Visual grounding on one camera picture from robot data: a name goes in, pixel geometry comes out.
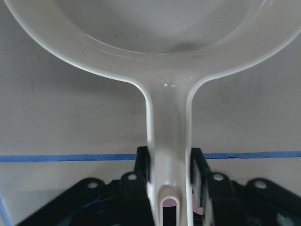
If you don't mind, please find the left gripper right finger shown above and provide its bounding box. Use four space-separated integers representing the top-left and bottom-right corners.
190 148 301 226

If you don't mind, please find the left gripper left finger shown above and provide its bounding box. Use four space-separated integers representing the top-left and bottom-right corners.
19 146 154 226

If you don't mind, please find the beige plastic dustpan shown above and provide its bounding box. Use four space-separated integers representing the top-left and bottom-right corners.
6 0 301 226

